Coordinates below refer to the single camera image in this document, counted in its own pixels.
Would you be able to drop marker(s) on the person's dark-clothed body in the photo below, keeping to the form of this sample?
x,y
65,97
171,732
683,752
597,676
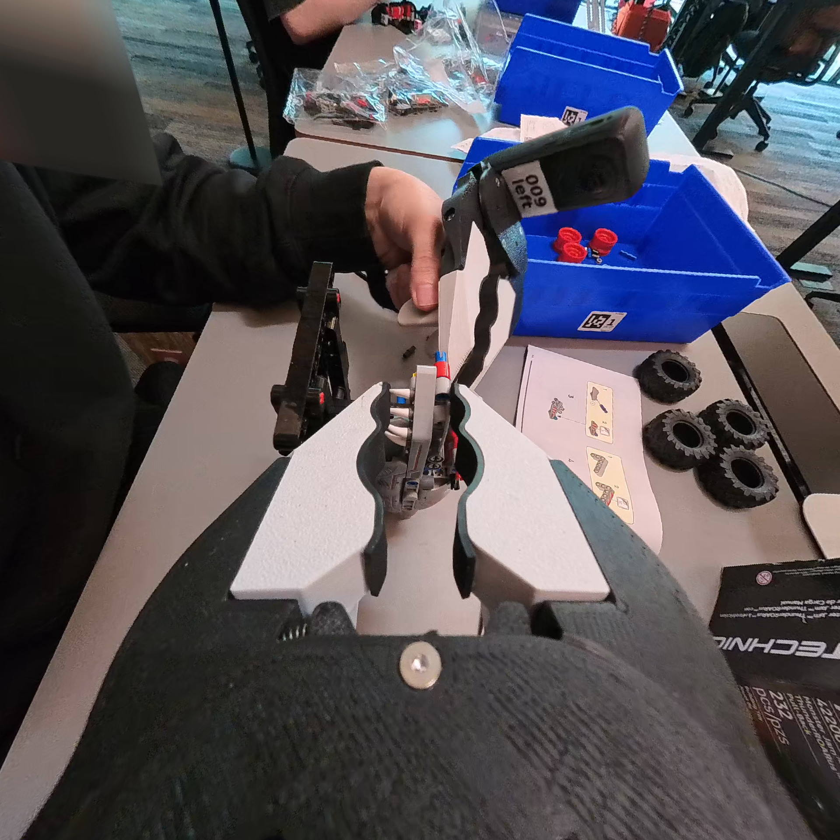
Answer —
x,y
52,394

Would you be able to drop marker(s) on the black toy set box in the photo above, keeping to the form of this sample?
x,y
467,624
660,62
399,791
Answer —
x,y
787,656

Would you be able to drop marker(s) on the red black toy model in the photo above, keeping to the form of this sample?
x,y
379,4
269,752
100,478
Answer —
x,y
400,13

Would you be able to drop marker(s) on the grey desk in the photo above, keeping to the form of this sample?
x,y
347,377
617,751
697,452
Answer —
x,y
407,134
216,459

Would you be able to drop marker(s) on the open instruction booklet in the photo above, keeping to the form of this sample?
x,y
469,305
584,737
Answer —
x,y
564,374

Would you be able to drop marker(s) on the person's left hand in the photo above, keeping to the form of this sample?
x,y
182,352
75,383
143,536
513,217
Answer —
x,y
403,223

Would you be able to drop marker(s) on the white paper slip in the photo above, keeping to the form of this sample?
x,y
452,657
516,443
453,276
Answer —
x,y
538,128

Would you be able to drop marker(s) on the black toy brick chassis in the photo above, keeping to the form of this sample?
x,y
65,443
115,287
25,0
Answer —
x,y
305,367

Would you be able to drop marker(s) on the white card sheet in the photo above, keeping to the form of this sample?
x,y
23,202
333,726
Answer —
x,y
823,525

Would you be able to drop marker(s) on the orange crate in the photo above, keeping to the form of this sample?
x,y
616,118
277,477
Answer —
x,y
640,16

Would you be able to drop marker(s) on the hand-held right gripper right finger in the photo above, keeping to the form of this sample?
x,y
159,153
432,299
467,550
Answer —
x,y
538,525

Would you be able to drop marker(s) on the person's left forearm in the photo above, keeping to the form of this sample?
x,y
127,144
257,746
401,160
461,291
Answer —
x,y
262,223

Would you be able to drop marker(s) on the black sign stand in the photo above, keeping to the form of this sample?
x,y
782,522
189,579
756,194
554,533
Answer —
x,y
253,161

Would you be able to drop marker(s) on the blue plastic parts bin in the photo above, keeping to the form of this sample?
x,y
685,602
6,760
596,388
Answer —
x,y
656,302
577,85

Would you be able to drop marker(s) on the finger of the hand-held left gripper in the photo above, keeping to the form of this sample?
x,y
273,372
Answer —
x,y
459,315
504,315

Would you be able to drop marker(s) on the black toy tyre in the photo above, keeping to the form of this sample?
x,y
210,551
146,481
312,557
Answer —
x,y
754,420
715,489
669,377
656,439

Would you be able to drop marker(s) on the dark flat panel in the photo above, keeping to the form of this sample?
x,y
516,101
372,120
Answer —
x,y
774,380

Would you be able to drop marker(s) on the grey toy brick model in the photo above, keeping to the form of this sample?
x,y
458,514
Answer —
x,y
420,420

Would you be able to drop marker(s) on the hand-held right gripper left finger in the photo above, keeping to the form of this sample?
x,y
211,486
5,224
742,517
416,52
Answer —
x,y
302,525

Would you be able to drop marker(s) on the black office chair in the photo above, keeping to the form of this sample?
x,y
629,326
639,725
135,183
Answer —
x,y
728,52

